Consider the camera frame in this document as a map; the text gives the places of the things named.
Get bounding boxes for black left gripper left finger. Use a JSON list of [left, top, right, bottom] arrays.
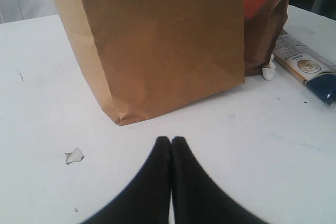
[[84, 136, 171, 224]]

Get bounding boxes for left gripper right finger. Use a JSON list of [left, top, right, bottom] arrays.
[[171, 136, 265, 223]]

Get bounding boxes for long noodle package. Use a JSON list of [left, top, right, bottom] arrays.
[[273, 30, 335, 106]]

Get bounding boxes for brown pouch with orange band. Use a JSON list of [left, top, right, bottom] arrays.
[[243, 0, 289, 76]]

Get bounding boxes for brown paper bag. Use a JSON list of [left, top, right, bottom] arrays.
[[53, 0, 244, 126]]

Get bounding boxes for small torn plastic scrap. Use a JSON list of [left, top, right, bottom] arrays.
[[65, 148, 85, 165]]

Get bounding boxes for white lump lower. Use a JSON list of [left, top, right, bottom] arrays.
[[262, 68, 275, 81]]

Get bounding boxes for white lump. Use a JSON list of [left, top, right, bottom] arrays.
[[267, 54, 276, 70], [262, 68, 275, 81]]

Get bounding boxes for white lump middle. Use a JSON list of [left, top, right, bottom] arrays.
[[267, 54, 276, 70]]

